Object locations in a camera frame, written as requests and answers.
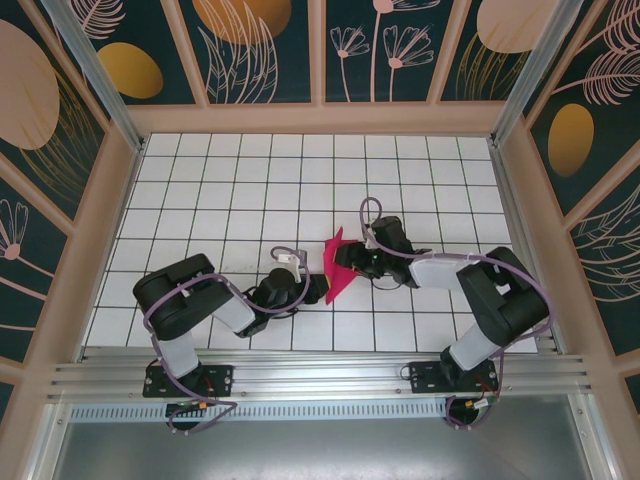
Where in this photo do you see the pink square paper sheet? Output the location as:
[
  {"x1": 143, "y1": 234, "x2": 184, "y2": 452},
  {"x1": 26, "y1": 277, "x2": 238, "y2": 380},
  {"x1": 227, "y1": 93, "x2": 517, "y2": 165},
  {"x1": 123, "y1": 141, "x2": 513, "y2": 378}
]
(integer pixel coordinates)
[{"x1": 322, "y1": 225, "x2": 359, "y2": 305}]

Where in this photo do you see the grey sheet metal shelf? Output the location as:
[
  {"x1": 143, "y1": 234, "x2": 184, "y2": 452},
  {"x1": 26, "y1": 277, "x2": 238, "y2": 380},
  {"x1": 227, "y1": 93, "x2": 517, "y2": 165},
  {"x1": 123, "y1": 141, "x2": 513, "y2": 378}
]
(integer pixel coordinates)
[{"x1": 44, "y1": 394, "x2": 616, "y2": 480}]

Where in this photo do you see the small controller board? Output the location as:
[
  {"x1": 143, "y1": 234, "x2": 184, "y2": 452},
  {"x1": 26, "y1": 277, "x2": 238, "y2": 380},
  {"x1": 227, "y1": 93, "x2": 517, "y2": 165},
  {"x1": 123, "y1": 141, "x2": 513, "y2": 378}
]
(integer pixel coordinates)
[
  {"x1": 167, "y1": 398, "x2": 211, "y2": 417},
  {"x1": 462, "y1": 396, "x2": 501, "y2": 412}
]

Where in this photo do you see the long aluminium mounting rail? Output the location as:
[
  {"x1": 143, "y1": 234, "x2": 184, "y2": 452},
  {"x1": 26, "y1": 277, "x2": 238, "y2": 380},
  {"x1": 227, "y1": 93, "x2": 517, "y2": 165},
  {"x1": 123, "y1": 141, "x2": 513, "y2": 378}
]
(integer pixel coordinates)
[{"x1": 47, "y1": 349, "x2": 594, "y2": 401}]

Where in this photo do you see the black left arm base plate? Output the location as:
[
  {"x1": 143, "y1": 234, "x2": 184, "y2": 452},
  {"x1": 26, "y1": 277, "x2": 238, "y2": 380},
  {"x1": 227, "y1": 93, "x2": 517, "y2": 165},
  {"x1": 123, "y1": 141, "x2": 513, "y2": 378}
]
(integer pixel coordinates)
[{"x1": 143, "y1": 364, "x2": 235, "y2": 399}]

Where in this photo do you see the slotted grey cable duct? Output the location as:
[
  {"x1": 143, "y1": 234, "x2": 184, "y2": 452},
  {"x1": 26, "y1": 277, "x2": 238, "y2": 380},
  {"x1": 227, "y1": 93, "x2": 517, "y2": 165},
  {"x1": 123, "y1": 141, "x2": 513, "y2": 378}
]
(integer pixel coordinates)
[{"x1": 69, "y1": 402, "x2": 451, "y2": 421}]

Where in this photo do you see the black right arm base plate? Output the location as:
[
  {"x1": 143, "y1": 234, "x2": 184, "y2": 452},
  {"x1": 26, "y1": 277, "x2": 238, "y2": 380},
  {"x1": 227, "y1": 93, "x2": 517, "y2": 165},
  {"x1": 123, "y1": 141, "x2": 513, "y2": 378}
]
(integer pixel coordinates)
[{"x1": 408, "y1": 360, "x2": 500, "y2": 396}]

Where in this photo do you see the aluminium side rail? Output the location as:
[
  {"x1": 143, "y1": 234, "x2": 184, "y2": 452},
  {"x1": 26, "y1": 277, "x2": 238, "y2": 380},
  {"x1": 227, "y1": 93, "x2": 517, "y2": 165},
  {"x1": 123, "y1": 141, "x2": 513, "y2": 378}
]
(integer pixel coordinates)
[{"x1": 489, "y1": 144, "x2": 559, "y2": 354}]

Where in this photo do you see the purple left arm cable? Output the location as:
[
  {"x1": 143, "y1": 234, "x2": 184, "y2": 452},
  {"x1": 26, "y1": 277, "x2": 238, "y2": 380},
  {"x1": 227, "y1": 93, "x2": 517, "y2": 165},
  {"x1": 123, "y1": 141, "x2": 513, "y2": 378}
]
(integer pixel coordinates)
[{"x1": 143, "y1": 246, "x2": 307, "y2": 436}]

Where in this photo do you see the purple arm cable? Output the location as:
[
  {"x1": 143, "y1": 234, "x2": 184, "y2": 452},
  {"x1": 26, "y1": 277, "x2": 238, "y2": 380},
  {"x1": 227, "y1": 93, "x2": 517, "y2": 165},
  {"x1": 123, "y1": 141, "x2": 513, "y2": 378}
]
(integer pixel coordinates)
[
  {"x1": 360, "y1": 198, "x2": 557, "y2": 431},
  {"x1": 143, "y1": 246, "x2": 307, "y2": 436}
]

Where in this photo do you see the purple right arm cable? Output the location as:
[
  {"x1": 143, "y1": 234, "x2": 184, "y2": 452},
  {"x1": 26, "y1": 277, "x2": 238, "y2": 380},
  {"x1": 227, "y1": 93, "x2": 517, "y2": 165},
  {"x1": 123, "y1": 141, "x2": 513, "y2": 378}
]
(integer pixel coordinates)
[{"x1": 360, "y1": 198, "x2": 557, "y2": 431}]

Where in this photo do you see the aluminium frame post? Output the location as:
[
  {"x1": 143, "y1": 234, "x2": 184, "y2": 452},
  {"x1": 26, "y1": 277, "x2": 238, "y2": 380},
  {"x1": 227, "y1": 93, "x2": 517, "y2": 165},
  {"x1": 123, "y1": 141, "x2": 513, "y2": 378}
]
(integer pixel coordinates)
[
  {"x1": 492, "y1": 0, "x2": 586, "y2": 146},
  {"x1": 39, "y1": 0, "x2": 146, "y2": 154}
]

